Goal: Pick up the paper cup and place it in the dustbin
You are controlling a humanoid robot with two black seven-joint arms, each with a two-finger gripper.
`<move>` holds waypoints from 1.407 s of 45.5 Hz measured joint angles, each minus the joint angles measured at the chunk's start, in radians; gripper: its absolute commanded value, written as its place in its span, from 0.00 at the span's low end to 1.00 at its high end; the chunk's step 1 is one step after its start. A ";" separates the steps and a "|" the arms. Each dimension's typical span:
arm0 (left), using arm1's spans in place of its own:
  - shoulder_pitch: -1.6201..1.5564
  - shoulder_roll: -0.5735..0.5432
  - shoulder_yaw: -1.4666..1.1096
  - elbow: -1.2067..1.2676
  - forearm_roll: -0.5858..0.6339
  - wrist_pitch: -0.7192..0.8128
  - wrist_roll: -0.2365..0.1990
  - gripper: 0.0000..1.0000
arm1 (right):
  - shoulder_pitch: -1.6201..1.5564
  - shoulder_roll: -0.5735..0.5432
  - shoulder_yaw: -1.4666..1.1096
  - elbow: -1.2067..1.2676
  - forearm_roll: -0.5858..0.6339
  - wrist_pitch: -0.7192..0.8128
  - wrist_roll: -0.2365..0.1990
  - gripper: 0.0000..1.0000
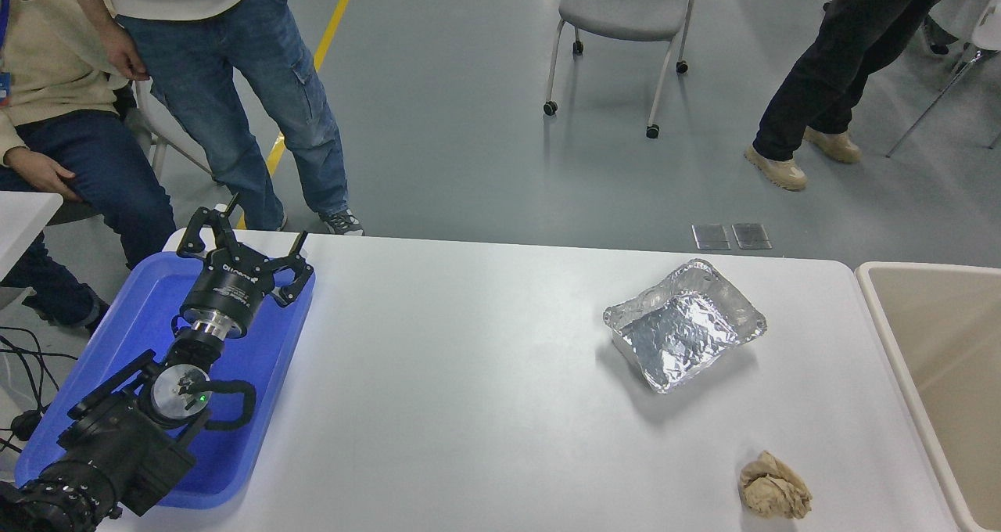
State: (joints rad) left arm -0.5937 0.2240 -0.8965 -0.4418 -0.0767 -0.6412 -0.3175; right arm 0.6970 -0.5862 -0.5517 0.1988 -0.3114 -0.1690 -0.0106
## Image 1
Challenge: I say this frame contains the white chair with metal legs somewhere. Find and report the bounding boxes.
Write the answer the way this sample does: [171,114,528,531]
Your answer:
[885,0,1001,158]

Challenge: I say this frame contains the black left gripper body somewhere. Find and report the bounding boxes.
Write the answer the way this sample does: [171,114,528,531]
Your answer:
[181,252,274,337]

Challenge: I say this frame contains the small white table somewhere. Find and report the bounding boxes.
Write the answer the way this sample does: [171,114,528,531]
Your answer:
[0,192,63,280]

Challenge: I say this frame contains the white wheeled office chair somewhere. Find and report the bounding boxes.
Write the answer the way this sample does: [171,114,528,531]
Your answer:
[4,82,216,325]

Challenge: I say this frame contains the grey wheeled chair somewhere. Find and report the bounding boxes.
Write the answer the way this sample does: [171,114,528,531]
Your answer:
[543,0,703,139]

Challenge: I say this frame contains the silver foil tray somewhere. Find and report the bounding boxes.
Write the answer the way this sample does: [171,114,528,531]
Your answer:
[603,259,768,394]

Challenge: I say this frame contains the person's hand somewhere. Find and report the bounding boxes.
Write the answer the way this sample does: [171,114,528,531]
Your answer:
[98,20,151,81]
[3,147,79,203]

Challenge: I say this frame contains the seated person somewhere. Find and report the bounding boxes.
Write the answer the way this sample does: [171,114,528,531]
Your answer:
[0,0,178,333]

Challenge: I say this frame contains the blue plastic tray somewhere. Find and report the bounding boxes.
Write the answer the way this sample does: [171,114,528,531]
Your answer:
[14,251,316,511]

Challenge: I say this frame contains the large pale bin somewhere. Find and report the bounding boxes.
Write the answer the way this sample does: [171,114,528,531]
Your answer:
[855,262,1001,532]

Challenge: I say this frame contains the crumpled tan paper ball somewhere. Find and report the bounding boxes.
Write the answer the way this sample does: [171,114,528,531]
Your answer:
[738,450,813,519]

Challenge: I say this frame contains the person in blue trousers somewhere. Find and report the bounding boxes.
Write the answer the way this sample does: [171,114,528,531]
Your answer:
[59,0,365,236]

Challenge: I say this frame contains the black floor cables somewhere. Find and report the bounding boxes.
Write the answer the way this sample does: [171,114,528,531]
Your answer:
[0,327,79,455]

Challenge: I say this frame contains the person in black trousers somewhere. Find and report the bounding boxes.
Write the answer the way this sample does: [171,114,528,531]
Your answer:
[744,0,967,192]

